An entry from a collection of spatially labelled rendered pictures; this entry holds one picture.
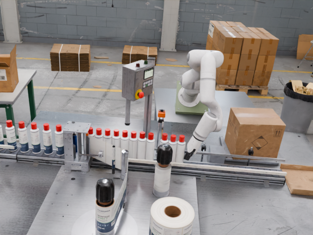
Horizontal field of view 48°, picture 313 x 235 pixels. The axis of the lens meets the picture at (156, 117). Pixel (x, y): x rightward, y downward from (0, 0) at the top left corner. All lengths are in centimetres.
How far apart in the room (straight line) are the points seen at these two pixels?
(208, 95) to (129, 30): 556
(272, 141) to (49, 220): 144
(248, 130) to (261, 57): 336
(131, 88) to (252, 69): 382
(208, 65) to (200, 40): 560
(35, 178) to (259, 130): 140
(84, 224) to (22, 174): 62
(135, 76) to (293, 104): 286
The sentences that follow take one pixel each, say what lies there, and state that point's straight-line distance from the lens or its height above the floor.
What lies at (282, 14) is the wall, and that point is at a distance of 797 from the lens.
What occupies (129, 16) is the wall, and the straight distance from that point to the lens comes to 740.
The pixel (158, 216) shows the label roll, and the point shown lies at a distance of 160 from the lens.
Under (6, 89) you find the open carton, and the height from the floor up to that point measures 81.
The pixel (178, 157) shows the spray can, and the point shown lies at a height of 94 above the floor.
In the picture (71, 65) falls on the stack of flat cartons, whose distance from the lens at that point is 609.
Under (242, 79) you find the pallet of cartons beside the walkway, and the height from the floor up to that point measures 25.
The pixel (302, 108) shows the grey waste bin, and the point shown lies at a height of 44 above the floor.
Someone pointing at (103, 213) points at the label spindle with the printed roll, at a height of 103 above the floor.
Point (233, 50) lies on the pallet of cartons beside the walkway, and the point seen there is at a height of 70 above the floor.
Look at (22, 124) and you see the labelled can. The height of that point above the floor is 108.
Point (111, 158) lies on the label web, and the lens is 204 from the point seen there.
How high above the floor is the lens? 212
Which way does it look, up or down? 27 degrees down
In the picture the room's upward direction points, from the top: 4 degrees clockwise
